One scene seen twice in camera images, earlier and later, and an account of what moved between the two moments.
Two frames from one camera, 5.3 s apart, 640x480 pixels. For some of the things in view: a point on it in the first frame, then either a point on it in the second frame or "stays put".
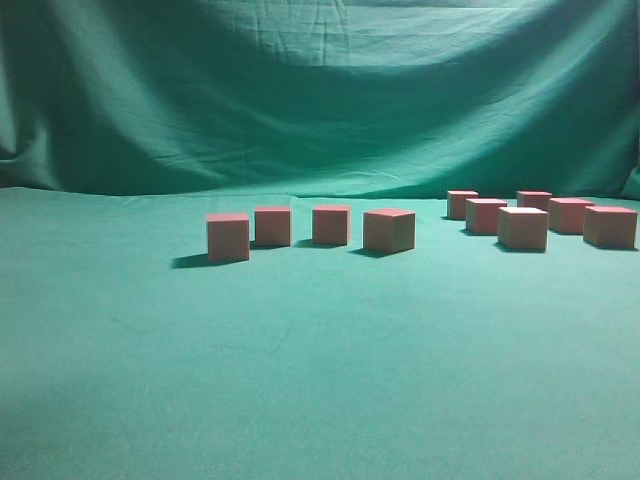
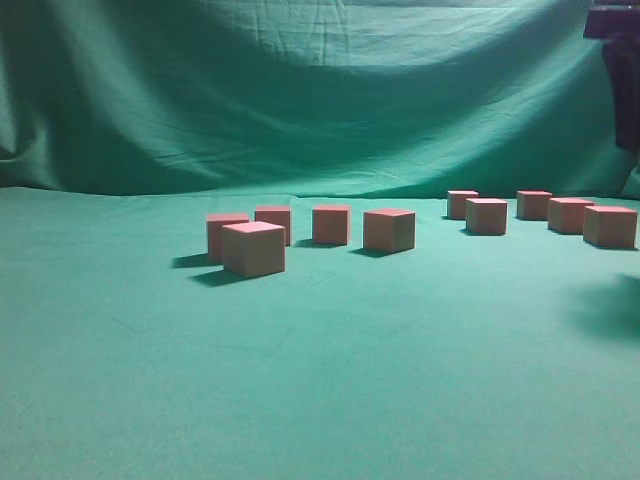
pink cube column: [329, 225] stays put
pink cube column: [272, 226] stays put
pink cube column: [482, 215] stays put
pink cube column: [523, 229] → [254, 248]
